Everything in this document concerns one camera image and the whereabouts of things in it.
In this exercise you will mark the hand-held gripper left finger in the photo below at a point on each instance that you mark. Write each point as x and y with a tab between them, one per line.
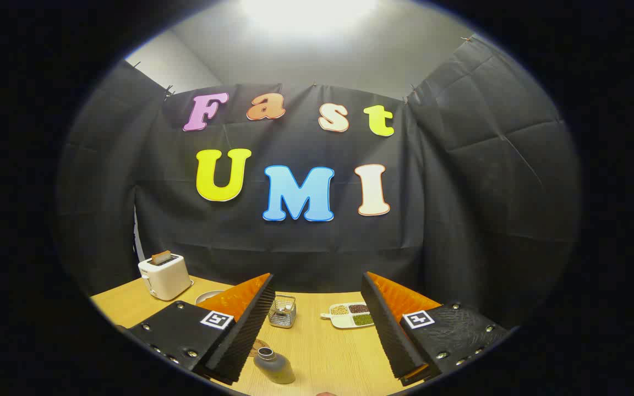
245	335

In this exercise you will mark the white oval plate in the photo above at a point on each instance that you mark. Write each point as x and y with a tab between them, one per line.
207	296

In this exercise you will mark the silver bottle with green label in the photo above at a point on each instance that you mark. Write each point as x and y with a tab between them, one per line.
275	368

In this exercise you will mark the round wooden coaster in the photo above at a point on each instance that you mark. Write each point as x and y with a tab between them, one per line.
261	345

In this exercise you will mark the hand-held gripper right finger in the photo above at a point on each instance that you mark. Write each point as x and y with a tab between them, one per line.
391	335

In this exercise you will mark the wooden table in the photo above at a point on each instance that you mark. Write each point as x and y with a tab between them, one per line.
328	357

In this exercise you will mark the slice of toast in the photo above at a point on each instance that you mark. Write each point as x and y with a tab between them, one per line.
161	257

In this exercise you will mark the white divided tray with grains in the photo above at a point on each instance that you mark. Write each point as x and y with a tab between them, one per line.
341	320

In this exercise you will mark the white toaster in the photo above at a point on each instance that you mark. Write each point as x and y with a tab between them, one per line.
165	278

